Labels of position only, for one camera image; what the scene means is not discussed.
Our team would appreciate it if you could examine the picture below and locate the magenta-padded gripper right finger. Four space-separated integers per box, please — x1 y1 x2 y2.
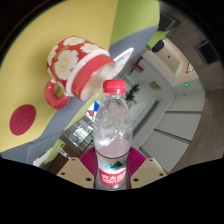
127 147 168 190

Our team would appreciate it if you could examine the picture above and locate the flat round red coaster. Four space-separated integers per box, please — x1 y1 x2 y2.
9 104 37 137

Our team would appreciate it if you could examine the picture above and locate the black chair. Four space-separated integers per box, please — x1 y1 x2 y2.
151 39 165 53

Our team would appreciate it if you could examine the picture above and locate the white magazine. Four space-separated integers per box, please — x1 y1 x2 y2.
113 47 135 64

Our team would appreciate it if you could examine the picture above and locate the framed wall picture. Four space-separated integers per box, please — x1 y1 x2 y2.
148 80 161 92

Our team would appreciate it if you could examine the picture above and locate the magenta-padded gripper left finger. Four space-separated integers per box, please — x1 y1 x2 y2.
56 147 98 190

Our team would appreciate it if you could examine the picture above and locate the clear red-capped water bottle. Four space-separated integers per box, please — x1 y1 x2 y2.
93 79 133 191

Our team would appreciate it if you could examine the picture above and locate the dark grey seat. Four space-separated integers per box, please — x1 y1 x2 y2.
159 13 181 32

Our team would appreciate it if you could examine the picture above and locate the yellow and white booklet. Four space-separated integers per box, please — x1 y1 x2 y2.
32 148 54 168

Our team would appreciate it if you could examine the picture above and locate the red floral mug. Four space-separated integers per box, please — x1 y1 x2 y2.
44 35 116 110

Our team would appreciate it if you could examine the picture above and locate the group of potted green plants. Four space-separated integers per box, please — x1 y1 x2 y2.
125 83 141 105

